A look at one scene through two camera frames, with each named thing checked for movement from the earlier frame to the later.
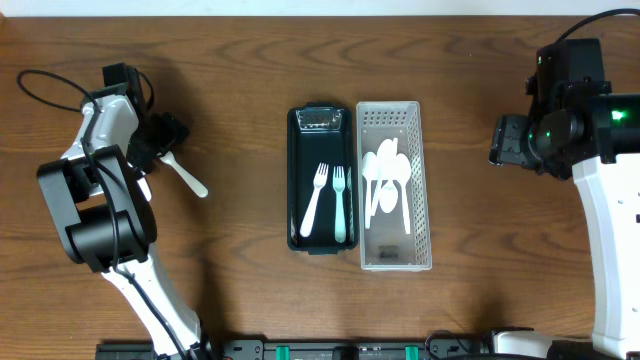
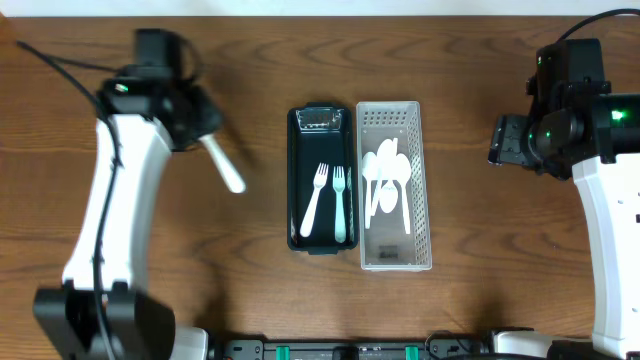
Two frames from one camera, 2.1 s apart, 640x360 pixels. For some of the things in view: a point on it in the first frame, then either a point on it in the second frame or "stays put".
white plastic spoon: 389,192 stays put
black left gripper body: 163,134 -> 203,120
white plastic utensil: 169,158 -> 230,174
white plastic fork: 338,185 stays put
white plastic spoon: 370,167 stays put
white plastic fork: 319,181 stays put
